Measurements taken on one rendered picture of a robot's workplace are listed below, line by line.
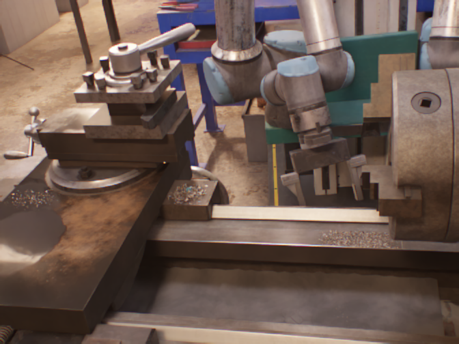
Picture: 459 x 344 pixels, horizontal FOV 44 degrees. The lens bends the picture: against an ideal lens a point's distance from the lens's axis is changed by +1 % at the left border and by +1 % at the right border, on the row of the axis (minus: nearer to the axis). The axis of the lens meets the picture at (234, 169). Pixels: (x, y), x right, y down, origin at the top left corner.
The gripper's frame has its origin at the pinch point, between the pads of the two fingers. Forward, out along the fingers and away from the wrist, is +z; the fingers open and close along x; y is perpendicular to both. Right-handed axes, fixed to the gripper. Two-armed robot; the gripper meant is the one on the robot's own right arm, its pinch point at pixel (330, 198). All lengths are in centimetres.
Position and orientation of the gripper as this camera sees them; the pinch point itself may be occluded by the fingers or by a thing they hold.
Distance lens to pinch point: 135.7
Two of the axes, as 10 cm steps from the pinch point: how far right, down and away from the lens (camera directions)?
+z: 2.6, 9.6, 1.2
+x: -9.7, 2.6, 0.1
